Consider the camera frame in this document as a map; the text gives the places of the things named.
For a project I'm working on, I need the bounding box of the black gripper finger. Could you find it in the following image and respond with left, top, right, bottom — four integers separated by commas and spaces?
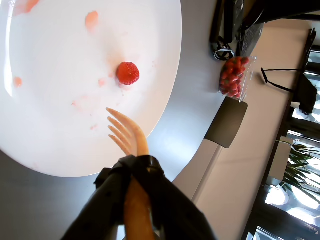
132, 154, 218, 240
62, 155, 137, 240

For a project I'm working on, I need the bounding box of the whole red strawberry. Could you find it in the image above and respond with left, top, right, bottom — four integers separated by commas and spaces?
116, 61, 140, 86

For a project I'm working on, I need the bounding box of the light grey chair support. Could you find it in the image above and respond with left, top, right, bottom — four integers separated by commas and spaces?
191, 138, 224, 201

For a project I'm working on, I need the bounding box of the large white plate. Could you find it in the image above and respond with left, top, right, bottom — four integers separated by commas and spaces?
0, 0, 183, 178

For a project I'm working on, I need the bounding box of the white plant pot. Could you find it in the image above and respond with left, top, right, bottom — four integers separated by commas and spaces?
276, 136, 293, 186

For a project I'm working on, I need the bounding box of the green leafy plant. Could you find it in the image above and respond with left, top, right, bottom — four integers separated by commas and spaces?
274, 139, 320, 198

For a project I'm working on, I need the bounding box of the clear punnet of strawberries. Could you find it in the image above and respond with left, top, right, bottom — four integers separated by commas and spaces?
219, 55, 258, 103

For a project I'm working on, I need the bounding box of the dark framed window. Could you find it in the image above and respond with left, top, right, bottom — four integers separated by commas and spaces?
246, 28, 320, 240

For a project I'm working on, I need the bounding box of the grey perforated panel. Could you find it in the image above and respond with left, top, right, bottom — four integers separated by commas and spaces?
240, 22, 266, 56

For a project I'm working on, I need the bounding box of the black laptop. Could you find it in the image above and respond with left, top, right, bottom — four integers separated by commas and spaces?
209, 0, 245, 43

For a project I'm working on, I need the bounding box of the black hanging bag with strap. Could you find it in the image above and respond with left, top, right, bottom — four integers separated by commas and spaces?
260, 67, 319, 116

